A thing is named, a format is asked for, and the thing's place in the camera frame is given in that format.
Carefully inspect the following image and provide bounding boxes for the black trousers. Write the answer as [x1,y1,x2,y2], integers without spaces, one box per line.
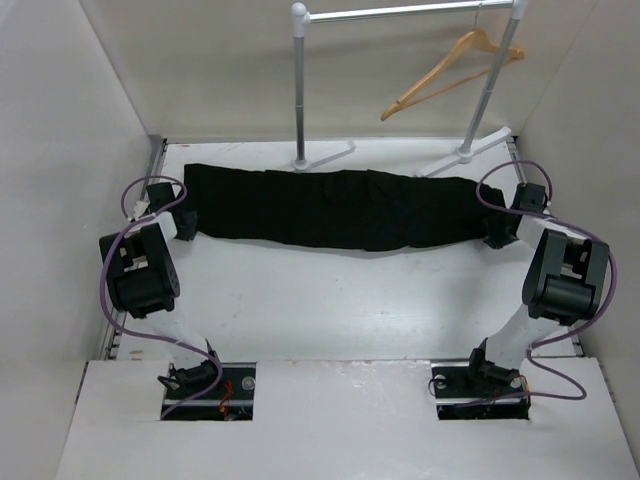
[183,164,505,252]

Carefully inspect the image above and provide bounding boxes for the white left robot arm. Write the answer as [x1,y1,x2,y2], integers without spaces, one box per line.
[99,175,225,399]

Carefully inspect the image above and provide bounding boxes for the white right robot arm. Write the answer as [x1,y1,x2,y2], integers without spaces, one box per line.
[463,183,610,396]

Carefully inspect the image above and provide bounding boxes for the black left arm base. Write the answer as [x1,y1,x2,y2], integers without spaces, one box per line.
[157,361,257,422]

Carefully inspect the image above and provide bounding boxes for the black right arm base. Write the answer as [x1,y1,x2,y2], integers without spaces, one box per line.
[428,361,531,421]

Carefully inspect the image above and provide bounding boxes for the wooden clothes hanger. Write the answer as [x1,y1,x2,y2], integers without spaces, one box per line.
[380,4,526,123]

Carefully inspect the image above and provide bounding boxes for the white metal clothes rack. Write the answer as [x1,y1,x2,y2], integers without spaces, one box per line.
[287,1,527,177]

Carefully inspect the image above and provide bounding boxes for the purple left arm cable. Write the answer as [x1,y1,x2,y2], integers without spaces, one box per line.
[98,175,224,420]

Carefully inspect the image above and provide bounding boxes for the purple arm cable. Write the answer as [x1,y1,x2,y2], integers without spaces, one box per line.
[475,159,619,407]
[98,175,224,420]

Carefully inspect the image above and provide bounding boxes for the right aluminium table rail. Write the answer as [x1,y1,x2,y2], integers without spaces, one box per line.
[506,138,584,358]

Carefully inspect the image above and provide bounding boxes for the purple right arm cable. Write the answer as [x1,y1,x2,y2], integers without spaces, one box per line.
[475,159,619,407]

